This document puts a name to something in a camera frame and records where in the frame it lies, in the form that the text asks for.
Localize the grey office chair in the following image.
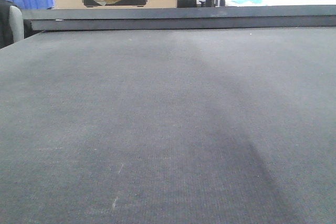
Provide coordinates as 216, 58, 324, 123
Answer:
9, 5, 25, 43

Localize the dark grey table mat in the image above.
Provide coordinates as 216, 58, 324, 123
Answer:
1, 5, 335, 223

